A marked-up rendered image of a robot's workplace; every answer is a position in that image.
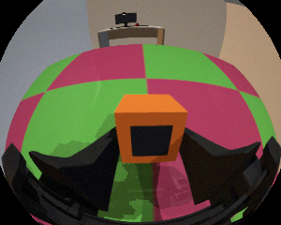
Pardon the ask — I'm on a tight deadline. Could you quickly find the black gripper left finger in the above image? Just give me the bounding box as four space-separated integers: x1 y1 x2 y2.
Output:
28 127 121 211

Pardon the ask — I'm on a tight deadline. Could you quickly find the orange block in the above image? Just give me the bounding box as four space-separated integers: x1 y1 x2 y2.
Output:
114 94 188 162

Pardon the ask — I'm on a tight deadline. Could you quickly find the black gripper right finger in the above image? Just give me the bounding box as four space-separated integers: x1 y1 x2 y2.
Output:
179 127 260 205

